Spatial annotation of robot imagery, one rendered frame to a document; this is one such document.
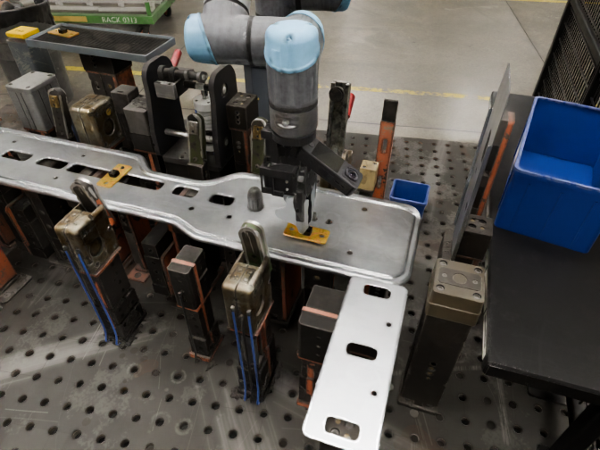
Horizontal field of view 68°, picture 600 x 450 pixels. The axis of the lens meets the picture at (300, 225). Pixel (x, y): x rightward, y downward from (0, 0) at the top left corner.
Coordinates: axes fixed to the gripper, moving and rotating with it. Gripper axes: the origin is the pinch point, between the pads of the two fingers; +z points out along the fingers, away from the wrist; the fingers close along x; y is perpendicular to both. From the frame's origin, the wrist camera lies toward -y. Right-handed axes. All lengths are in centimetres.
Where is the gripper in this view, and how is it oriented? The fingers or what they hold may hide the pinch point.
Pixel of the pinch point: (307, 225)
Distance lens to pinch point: 83.4
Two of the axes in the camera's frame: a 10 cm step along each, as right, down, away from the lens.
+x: -3.1, 6.3, -7.1
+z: 0.2, 7.5, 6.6
